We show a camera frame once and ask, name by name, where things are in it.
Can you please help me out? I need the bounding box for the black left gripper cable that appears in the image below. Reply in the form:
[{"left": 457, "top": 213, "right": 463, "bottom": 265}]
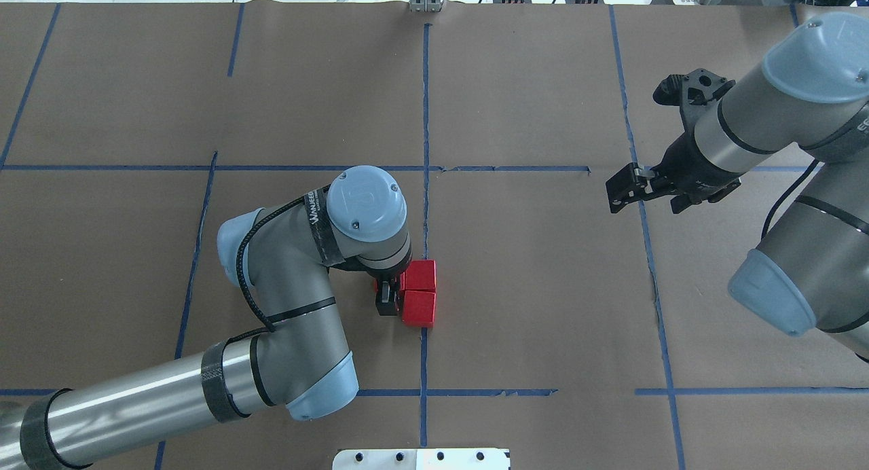
[{"left": 238, "top": 195, "right": 320, "bottom": 335}]

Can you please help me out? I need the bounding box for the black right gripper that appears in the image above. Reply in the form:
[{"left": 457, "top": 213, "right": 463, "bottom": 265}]
[{"left": 605, "top": 69, "right": 741, "bottom": 214}]

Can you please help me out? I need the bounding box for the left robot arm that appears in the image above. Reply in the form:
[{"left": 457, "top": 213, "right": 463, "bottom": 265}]
[{"left": 2, "top": 166, "right": 418, "bottom": 469}]

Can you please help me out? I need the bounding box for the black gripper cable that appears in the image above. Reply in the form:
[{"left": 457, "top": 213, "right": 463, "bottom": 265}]
[
  {"left": 238, "top": 195, "right": 320, "bottom": 335},
  {"left": 760, "top": 156, "right": 822, "bottom": 238}
]

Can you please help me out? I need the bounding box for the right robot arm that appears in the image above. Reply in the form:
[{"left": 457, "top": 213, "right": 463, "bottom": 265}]
[{"left": 606, "top": 12, "right": 868, "bottom": 361}]

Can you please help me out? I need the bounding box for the red cube block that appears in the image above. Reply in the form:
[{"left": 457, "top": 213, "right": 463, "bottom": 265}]
[
  {"left": 401, "top": 259, "right": 437, "bottom": 293},
  {"left": 373, "top": 272, "right": 405, "bottom": 296},
  {"left": 401, "top": 290, "right": 437, "bottom": 329}
]

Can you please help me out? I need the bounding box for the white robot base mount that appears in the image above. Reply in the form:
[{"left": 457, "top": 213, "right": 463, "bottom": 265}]
[{"left": 332, "top": 448, "right": 512, "bottom": 469}]

